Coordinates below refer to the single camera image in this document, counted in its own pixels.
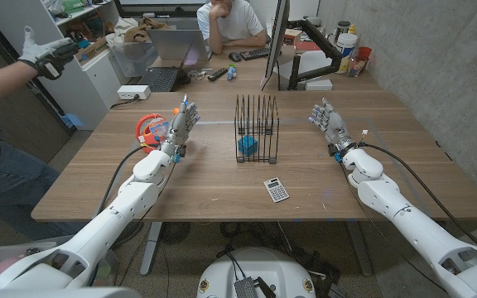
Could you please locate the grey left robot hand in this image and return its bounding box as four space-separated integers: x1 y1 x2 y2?
159 94 201 157

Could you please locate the seated person in white shirt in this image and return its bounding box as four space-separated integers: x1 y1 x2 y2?
195 0 267 55

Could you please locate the white pocket calculator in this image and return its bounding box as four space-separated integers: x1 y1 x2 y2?
263 176 291 204

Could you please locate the white and black glove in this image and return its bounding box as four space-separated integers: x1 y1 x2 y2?
17 25 80 81

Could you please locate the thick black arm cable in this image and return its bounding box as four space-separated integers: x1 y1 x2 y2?
358 142 477 249
97 144 148 216

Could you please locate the white power strip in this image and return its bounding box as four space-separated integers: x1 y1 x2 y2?
117 84 152 101

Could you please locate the slim black keyboard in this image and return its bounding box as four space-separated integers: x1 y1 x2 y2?
239 47 271 61

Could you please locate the grey table leg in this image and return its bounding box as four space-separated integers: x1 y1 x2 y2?
345 219 373 277
139 221 163 276

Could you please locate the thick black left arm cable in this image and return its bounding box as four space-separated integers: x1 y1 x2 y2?
97 144 148 216

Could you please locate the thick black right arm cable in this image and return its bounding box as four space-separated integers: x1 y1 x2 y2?
358 142 477 249

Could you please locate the orange tape reel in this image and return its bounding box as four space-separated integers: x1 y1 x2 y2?
135 113 170 154

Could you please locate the white plastic tub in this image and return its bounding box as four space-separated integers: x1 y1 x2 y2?
335 32 359 75

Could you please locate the orange cardboard box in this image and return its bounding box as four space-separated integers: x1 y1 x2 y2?
282 28 302 46

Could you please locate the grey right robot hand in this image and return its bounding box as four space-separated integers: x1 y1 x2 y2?
308 97 358 157

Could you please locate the brown cloth bundle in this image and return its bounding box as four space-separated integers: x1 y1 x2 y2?
123 17 173 43

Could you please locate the blue cube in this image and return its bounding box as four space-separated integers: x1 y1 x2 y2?
238 134 259 157

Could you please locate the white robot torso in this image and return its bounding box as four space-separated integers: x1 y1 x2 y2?
196 247 317 298

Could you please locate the black wire file holder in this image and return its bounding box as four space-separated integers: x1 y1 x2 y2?
234 94 281 165

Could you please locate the computer monitor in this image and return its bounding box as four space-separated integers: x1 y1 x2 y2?
263 0 292 80

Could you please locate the flat white box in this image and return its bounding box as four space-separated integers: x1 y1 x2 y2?
304 79 334 91

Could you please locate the clear plastic bin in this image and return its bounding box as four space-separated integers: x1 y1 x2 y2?
109 39 159 79

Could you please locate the black floor fan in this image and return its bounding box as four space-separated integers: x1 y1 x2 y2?
159 222 192 245

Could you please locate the black remote control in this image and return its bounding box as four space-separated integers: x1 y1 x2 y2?
207 67 229 82

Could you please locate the clear glass container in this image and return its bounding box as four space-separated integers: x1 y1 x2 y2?
348 57 368 78

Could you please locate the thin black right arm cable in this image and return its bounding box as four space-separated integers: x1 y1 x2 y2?
337 161 446 291

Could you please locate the red cup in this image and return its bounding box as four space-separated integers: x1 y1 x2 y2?
356 46 373 63

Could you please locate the silver laptop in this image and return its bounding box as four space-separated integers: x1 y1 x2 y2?
146 28 213 63

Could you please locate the white shelf cabinet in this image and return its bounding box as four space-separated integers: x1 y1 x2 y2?
0 0 128 132

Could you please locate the dark lidded jar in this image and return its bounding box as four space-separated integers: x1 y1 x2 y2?
335 20 351 42

